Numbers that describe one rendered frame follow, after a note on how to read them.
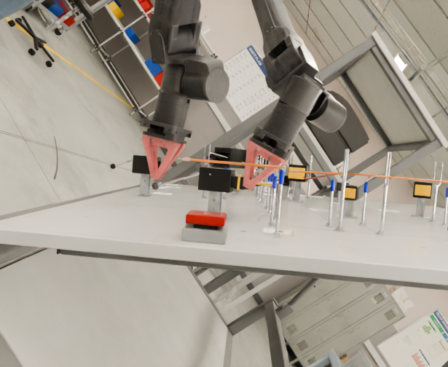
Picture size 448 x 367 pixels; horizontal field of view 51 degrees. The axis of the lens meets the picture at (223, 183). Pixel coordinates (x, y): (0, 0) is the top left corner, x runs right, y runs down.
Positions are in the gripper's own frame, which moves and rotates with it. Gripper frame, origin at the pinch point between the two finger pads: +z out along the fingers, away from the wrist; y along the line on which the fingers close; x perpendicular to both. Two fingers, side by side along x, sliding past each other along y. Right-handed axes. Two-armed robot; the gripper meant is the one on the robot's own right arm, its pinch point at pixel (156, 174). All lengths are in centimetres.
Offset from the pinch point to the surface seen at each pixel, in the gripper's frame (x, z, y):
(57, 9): 329, -123, 447
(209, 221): -16.3, 1.8, -23.0
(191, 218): -14.0, 2.0, -23.3
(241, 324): -14, 54, 88
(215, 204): -12.1, 2.5, -0.7
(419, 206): -55, -5, 48
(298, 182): -22, -3, 59
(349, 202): -35.7, -2.3, 28.0
